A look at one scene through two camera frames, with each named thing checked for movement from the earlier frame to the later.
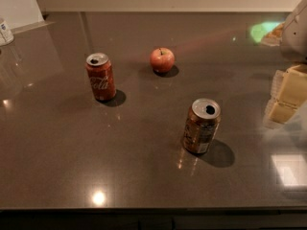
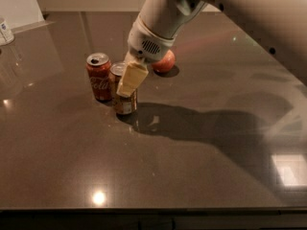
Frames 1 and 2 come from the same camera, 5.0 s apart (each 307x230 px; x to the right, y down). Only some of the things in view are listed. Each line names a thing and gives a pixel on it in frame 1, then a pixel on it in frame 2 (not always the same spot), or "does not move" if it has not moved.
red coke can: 102,75 does not move
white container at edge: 6,34 does not move
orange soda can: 201,125 -> 124,104
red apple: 161,59 does not move
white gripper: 295,37 -> 148,44
